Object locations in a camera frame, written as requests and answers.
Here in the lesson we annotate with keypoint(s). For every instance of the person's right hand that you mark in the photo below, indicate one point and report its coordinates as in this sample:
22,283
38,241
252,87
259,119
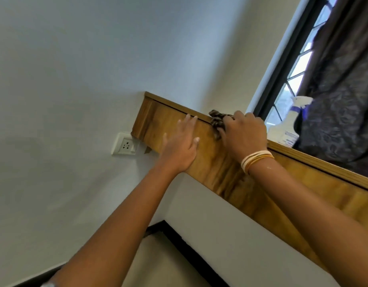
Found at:
247,137

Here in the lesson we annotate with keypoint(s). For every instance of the person's left hand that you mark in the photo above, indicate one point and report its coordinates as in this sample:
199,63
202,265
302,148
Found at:
179,149

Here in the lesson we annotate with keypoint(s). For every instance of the striped brown cloth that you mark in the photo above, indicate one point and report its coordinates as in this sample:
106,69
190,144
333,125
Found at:
217,118

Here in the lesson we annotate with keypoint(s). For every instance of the white spray bottle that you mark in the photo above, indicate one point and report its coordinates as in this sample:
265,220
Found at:
282,132

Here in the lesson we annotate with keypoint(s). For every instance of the wooden wall shelf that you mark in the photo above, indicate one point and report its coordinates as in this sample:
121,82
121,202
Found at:
232,176

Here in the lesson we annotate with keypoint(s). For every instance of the person's left forearm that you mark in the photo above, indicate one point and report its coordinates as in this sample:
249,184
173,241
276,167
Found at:
121,230

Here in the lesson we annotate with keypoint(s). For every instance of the person's right forearm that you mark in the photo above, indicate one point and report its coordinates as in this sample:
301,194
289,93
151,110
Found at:
315,224

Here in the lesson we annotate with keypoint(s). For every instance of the gold bangles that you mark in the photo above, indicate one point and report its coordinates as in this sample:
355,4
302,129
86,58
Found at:
256,159

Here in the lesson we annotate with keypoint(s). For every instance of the brown leaf-patterned curtain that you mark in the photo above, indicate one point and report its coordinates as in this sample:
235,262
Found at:
342,101

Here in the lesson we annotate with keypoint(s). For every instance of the navy patterned left sleeve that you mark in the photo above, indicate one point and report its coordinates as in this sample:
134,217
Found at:
48,284

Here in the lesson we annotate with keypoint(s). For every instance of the white wall socket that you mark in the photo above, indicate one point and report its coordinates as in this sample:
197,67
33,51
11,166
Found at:
125,144

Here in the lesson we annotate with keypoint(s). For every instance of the black window frame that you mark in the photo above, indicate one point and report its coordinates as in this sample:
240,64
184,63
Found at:
279,80

